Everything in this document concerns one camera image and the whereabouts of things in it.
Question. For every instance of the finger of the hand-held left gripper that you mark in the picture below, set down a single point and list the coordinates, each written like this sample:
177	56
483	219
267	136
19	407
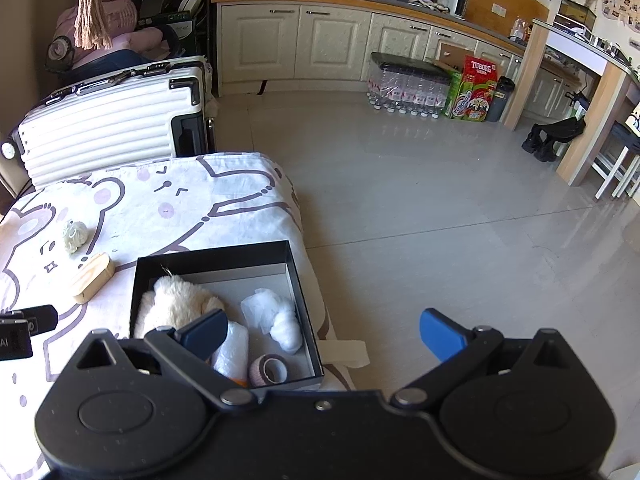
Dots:
42	317

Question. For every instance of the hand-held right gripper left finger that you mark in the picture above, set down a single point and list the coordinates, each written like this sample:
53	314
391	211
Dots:
205	332

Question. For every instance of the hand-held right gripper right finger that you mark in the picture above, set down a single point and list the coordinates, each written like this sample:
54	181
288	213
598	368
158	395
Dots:
442	332

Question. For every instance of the roll of plastic bags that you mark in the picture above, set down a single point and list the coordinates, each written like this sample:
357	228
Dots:
235	350

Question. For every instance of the cream plush toy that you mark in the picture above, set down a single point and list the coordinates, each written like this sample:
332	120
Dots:
175	305

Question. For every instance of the pink tape roll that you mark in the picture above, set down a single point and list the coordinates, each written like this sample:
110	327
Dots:
257	367

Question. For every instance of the black box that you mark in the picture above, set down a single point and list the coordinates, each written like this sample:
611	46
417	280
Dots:
215	260

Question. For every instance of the wooden block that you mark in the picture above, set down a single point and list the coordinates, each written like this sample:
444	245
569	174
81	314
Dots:
90	277

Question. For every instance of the pale green pompom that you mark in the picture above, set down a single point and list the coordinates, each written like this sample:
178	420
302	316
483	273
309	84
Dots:
75	235

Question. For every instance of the bear print cloth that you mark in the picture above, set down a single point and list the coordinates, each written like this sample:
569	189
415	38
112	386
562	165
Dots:
225	185

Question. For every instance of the white ribbed suitcase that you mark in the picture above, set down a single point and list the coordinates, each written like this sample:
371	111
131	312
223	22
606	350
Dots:
100	130

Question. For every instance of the black boots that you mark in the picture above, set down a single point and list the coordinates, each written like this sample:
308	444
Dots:
552	135

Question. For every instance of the black trash bin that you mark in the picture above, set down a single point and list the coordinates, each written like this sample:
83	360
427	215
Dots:
499	100

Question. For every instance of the green red carton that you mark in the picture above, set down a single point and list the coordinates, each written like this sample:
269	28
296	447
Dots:
475	92

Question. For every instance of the white stool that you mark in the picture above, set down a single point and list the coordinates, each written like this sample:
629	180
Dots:
617	160

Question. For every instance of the pack of water bottles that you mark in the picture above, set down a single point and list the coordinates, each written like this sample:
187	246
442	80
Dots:
407	82

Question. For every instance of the wooden bar counter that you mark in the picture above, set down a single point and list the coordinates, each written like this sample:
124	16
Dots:
595	125

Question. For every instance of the dark blue bag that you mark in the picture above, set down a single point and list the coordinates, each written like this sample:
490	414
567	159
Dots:
107	62

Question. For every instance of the cardboard box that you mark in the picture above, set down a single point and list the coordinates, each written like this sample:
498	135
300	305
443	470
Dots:
452	55

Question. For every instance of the pink cushion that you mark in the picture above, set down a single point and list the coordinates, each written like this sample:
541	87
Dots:
142	39

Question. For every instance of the pink plush pillow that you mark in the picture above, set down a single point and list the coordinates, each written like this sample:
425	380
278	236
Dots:
100	15

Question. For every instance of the cream kitchen cabinet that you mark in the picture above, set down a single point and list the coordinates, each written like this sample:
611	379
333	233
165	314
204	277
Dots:
330	40

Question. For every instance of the white small heater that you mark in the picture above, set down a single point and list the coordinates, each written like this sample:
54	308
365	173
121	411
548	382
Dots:
450	2

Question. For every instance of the glass tank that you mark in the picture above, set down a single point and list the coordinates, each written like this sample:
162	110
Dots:
575	12

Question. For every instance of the wall photo collage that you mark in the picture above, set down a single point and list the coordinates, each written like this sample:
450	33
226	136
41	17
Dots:
620	5

